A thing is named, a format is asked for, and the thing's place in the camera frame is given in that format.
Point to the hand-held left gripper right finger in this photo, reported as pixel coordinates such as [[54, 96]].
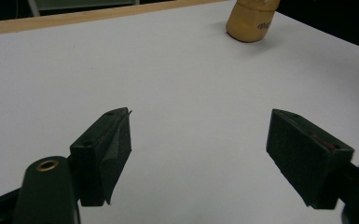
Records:
[[304, 155]]

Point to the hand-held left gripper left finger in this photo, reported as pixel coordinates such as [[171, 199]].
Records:
[[99, 155]]

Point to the tan pen holder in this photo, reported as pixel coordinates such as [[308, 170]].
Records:
[[248, 21]]

